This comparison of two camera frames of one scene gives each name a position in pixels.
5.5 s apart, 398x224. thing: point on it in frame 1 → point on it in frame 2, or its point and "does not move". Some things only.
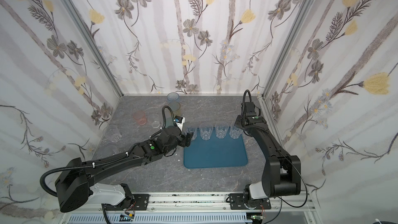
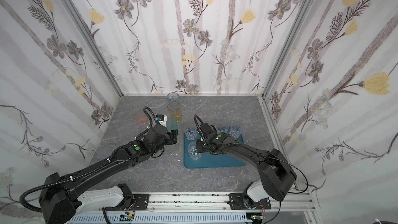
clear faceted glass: [112, 134] → [192, 150]
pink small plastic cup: [140, 117] does not move
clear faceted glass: [193, 129] does not move
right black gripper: [239, 122] → [201, 144]
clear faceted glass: [235, 132] does not move
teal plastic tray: [216, 152] does not move
